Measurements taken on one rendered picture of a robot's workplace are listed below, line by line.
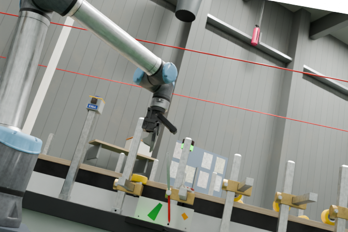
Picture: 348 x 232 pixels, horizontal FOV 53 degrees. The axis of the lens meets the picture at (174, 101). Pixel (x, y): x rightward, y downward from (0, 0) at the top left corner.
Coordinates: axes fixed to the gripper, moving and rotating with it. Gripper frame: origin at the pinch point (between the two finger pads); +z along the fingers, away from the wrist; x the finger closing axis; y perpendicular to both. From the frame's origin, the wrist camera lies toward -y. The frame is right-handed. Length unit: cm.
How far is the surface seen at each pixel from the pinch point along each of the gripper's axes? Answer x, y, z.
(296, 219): -27, -76, 13
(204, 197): -26.8, -29.1, 12.8
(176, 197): -5.4, -15.8, 17.7
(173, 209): -5.4, -15.9, 23.3
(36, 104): -102, 117, -33
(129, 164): -6.1, 9.9, 8.2
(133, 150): -6.1, 9.8, 1.1
